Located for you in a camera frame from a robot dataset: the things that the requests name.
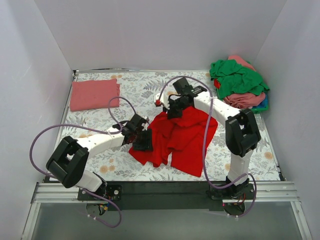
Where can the pink crumpled t shirt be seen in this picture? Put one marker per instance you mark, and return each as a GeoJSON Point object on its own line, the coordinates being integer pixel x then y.
{"type": "Point", "coordinates": [243, 100]}

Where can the red t shirt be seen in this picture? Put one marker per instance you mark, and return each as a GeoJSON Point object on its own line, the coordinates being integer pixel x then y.
{"type": "Point", "coordinates": [182, 137]}

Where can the folded pink t shirt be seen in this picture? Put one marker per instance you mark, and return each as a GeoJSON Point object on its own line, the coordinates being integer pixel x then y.
{"type": "Point", "coordinates": [94, 94]}

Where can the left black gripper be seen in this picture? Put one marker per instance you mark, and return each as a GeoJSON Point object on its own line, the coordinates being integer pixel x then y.
{"type": "Point", "coordinates": [144, 139]}

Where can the blue crumpled garment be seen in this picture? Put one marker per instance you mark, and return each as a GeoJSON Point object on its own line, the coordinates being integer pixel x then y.
{"type": "Point", "coordinates": [263, 106]}

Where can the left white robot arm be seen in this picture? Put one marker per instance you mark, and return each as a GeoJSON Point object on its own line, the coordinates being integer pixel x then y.
{"type": "Point", "coordinates": [68, 161]}

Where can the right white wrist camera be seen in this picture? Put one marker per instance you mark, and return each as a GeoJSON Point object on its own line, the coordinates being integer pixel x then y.
{"type": "Point", "coordinates": [161, 100]}

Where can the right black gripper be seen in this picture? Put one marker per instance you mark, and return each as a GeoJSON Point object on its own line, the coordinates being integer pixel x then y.
{"type": "Point", "coordinates": [175, 111]}

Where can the green plastic basket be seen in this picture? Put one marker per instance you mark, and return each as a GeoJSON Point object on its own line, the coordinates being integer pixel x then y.
{"type": "Point", "coordinates": [227, 89]}

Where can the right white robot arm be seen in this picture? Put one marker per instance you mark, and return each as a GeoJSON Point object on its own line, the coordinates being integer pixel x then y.
{"type": "Point", "coordinates": [241, 132]}

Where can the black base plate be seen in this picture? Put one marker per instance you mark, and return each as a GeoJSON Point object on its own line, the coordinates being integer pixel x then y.
{"type": "Point", "coordinates": [172, 195]}

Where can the floral patterned table mat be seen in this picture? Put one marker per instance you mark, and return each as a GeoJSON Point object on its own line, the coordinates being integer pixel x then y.
{"type": "Point", "coordinates": [137, 90]}

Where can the green crumpled t shirt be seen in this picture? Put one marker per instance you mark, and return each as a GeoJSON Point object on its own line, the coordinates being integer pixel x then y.
{"type": "Point", "coordinates": [236, 79]}

